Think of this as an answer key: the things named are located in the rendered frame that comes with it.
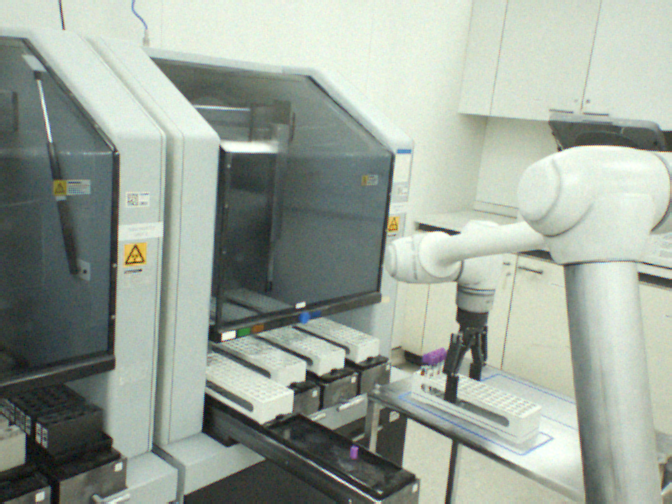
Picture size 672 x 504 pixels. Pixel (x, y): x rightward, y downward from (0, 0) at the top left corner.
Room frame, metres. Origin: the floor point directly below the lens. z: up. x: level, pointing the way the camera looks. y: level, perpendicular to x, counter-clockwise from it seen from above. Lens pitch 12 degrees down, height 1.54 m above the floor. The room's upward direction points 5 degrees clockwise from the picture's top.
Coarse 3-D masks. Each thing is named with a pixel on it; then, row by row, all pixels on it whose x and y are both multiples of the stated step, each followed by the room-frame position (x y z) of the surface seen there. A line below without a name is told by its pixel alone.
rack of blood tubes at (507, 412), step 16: (416, 384) 1.65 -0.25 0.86; (432, 384) 1.62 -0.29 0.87; (464, 384) 1.62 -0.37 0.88; (480, 384) 1.63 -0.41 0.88; (464, 400) 1.64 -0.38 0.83; (480, 400) 1.53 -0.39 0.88; (496, 400) 1.54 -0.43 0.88; (512, 400) 1.56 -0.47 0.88; (464, 416) 1.55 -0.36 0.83; (480, 416) 1.53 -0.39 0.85; (496, 416) 1.58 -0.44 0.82; (512, 416) 1.48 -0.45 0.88; (528, 416) 1.48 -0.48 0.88; (496, 432) 1.50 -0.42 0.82; (512, 432) 1.47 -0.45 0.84; (528, 432) 1.49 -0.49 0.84
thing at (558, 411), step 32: (512, 384) 1.81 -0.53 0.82; (416, 416) 1.56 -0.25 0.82; (448, 416) 1.57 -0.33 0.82; (544, 416) 1.62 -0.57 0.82; (576, 416) 1.65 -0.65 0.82; (480, 448) 1.44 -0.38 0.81; (512, 448) 1.44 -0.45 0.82; (544, 448) 1.46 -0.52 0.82; (576, 448) 1.47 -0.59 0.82; (448, 480) 1.97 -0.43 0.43; (544, 480) 1.33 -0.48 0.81; (576, 480) 1.33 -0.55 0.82
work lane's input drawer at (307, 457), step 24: (216, 408) 1.52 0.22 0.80; (240, 432) 1.46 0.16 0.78; (264, 432) 1.43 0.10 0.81; (288, 432) 1.44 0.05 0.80; (312, 432) 1.45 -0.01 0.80; (264, 456) 1.41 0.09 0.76; (288, 456) 1.36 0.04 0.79; (312, 456) 1.33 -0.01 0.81; (336, 456) 1.36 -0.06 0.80; (360, 456) 1.37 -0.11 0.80; (312, 480) 1.31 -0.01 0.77; (336, 480) 1.27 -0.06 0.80; (360, 480) 1.26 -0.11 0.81; (384, 480) 1.26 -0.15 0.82; (408, 480) 1.28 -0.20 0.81
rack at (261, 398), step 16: (208, 368) 1.61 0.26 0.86; (224, 368) 1.62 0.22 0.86; (240, 368) 1.63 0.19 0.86; (208, 384) 1.60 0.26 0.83; (224, 384) 1.53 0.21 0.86; (240, 384) 1.54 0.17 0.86; (256, 384) 1.54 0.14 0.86; (272, 384) 1.55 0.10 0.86; (224, 400) 1.53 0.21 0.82; (240, 400) 1.57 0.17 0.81; (256, 400) 1.46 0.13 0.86; (272, 400) 1.47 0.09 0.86; (288, 400) 1.50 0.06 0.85; (256, 416) 1.46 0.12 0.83; (272, 416) 1.47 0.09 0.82
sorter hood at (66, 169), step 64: (0, 64) 1.43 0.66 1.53; (0, 128) 1.23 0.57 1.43; (64, 128) 1.32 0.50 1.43; (0, 192) 1.18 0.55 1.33; (64, 192) 1.26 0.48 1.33; (0, 256) 1.18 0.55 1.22; (64, 256) 1.26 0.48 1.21; (0, 320) 1.18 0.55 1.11; (64, 320) 1.26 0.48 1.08; (0, 384) 1.17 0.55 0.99
